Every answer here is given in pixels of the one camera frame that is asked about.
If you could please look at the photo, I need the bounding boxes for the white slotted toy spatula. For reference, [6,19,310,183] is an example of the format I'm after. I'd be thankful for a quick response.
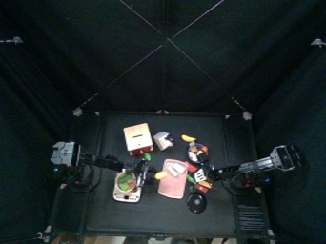
[192,168,207,183]

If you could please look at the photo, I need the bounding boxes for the black round pan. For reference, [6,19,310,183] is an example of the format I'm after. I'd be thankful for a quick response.
[185,192,208,214]

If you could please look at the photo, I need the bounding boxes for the white text label sticker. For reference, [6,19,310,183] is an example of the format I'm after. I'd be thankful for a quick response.
[236,204,264,233]

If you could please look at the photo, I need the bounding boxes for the metal bowl with toy vegetables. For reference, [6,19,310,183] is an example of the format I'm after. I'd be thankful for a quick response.
[115,172,137,193]

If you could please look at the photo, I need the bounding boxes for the bowl of toy food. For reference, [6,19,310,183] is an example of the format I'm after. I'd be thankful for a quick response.
[187,142,209,165]

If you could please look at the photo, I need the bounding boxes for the pink plate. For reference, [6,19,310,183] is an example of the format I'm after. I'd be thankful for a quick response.
[156,158,189,200]

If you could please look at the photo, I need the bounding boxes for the white kitchen scale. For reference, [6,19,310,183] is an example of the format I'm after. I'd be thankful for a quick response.
[112,171,144,204]

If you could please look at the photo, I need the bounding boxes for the white toy block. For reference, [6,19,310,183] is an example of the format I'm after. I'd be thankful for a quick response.
[167,162,187,178]

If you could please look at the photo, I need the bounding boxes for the red toy board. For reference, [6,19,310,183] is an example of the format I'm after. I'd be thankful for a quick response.
[184,161,199,173]

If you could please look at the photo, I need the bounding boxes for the wooden toy box red base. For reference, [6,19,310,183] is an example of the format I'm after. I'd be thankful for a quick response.
[121,122,155,156]

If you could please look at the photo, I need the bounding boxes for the grey white toy cube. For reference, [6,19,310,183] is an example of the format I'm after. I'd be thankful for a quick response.
[152,131,176,152]

